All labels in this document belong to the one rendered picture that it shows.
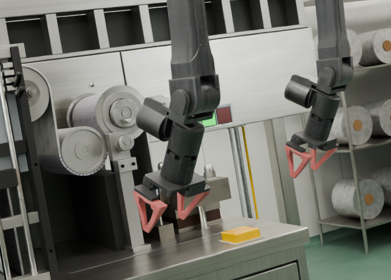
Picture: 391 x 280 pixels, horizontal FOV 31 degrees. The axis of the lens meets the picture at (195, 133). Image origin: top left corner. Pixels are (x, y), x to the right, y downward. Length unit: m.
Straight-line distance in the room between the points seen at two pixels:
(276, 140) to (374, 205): 2.64
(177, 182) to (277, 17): 1.45
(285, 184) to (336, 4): 1.20
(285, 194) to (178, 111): 1.54
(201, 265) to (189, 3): 0.67
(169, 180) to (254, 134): 3.92
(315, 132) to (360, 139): 3.49
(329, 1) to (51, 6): 0.91
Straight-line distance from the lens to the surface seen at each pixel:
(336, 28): 1.57
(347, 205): 5.12
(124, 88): 1.83
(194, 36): 1.16
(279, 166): 2.63
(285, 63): 2.48
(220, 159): 4.98
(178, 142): 1.19
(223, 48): 2.35
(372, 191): 5.17
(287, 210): 2.66
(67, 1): 2.17
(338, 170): 5.57
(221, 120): 2.32
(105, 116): 1.80
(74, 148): 1.78
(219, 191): 1.90
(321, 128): 1.61
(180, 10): 1.17
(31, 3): 2.14
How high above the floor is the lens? 1.26
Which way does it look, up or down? 3 degrees down
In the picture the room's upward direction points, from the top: 9 degrees counter-clockwise
